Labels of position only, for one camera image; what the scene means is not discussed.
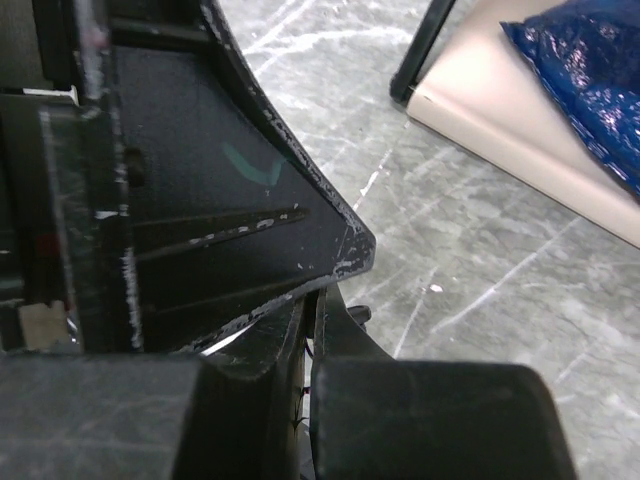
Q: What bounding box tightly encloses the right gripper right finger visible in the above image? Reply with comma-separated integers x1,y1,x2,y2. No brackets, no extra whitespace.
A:
310,286,575,479

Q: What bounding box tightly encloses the blue snack bag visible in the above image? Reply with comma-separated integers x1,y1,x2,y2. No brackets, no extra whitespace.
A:
500,1,639,194

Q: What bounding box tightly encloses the black-headed key bunch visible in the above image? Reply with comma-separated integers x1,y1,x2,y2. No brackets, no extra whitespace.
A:
348,305,372,329

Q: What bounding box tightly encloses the beige three-tier shelf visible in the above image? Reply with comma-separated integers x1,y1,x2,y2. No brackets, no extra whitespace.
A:
390,1,639,245

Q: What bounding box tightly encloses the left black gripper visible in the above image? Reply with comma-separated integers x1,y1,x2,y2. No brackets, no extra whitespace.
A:
1,1,130,353

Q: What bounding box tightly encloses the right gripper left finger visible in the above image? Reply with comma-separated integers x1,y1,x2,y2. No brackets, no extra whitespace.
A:
197,299,305,479

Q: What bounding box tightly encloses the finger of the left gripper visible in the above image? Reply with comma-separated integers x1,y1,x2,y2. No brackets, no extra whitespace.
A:
109,1,375,352

